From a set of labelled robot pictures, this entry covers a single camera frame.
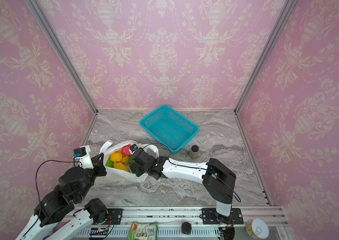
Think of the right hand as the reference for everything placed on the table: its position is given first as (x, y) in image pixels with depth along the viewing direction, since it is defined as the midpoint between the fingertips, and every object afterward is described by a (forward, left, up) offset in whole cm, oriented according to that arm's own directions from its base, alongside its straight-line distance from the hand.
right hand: (136, 164), depth 80 cm
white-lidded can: (-30, -56, -6) cm, 64 cm away
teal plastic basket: (+35, -19, -13) cm, 42 cm away
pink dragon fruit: (+11, +8, -3) cm, 14 cm away
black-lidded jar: (-28, -25, -10) cm, 39 cm away
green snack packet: (-29, -3, -11) cm, 31 cm away
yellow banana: (+3, +12, -7) cm, 14 cm away
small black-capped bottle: (+8, -33, -6) cm, 34 cm away
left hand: (-2, +10, +15) cm, 19 cm away
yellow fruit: (+7, +13, -3) cm, 15 cm away
